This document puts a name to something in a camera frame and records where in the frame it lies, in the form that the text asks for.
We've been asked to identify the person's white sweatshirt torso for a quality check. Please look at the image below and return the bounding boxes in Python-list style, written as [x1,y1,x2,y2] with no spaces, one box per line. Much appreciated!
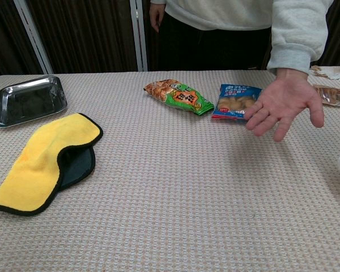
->
[150,0,274,31]

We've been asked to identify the upright white frame post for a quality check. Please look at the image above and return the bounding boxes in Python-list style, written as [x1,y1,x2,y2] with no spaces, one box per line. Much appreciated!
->
[129,0,148,72]

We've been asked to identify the green orange snack bag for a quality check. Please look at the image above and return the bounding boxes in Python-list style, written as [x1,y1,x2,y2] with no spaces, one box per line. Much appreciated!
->
[143,79,215,116]

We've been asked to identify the brown snack packet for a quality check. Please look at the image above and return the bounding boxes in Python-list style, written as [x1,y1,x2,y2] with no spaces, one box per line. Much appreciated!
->
[312,84,340,108]

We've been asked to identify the crumpled white paper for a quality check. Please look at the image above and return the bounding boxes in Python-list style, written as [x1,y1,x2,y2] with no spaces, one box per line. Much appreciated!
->
[310,65,340,82]

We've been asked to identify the person's left hand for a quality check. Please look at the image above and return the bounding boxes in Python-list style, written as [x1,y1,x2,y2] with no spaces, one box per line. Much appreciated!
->
[244,69,325,142]

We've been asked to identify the slanted white frame post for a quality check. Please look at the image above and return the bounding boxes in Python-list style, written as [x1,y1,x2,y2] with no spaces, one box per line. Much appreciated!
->
[13,0,54,75]

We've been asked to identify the person's right hand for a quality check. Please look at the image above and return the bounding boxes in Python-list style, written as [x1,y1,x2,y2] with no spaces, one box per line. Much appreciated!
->
[149,2,167,33]

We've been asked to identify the stainless steel rectangular tray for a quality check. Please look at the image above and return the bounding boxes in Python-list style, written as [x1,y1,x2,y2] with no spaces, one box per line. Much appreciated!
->
[0,74,68,128]

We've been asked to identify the yellow microfiber cloth black trim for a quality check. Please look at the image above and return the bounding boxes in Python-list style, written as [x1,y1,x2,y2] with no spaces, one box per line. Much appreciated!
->
[0,113,104,217]

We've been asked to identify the person's left forearm grey sleeve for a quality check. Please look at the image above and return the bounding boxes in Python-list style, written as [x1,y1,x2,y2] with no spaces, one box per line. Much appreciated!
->
[266,0,334,76]

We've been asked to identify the person's black trousers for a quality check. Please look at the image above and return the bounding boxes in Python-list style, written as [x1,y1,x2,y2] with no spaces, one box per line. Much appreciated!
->
[157,12,273,71]

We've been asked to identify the blue clear snack bag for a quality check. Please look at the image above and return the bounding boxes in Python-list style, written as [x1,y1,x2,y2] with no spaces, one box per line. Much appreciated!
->
[211,83,264,122]

